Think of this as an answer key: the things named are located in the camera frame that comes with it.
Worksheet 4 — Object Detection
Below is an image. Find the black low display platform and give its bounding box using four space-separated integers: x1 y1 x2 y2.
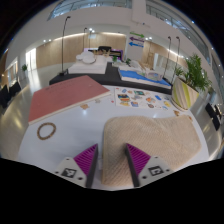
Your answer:
49 62 173 96

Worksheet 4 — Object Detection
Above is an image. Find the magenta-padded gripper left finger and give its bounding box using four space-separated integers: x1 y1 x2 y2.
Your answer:
54 143 100 189

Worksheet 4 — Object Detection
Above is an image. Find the white sheet with colourful stickers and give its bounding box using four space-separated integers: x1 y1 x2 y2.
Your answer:
114 86 174 110

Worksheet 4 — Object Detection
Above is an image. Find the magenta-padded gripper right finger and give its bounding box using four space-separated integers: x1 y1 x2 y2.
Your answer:
125 142 174 188

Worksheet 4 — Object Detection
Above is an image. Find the brown beaded ring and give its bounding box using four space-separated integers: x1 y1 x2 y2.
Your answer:
36 122 58 141

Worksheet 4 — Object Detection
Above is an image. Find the group of black chairs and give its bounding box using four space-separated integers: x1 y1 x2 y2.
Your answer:
0 81 23 108
204 102 223 131

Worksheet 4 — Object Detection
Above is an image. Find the potted plant in striped pot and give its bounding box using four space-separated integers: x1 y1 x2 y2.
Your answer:
170 54 214 112

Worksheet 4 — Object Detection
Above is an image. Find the beige waffle-weave towel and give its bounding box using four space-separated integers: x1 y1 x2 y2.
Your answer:
100 115 203 187

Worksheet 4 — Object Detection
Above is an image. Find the black piano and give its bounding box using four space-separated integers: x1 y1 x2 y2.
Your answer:
83 45 125 61

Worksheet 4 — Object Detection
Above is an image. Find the white architectural model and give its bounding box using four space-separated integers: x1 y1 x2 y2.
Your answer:
67 49 109 75

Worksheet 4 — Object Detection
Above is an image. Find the blue-based architectural model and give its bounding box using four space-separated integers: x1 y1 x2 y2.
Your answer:
118 59 173 89

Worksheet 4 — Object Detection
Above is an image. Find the white column with arrow signs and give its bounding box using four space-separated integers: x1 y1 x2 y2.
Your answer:
128 30 146 63

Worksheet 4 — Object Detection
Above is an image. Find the pink flat board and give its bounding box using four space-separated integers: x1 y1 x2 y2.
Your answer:
27 75 112 126

